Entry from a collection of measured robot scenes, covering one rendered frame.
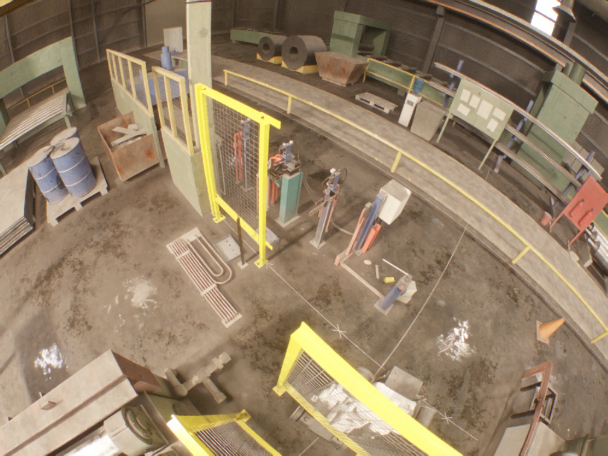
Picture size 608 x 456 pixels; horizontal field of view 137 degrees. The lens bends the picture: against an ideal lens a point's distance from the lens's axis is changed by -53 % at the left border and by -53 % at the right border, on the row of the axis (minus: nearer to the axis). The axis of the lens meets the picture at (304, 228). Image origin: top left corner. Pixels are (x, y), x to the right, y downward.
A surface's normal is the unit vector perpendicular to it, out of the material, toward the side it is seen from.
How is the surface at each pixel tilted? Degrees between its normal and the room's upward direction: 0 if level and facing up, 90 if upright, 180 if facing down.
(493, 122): 90
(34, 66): 90
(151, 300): 0
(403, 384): 0
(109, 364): 0
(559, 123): 90
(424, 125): 94
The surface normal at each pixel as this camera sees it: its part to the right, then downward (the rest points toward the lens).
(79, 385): 0.12, -0.65
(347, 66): -0.62, 0.65
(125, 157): 0.74, 0.56
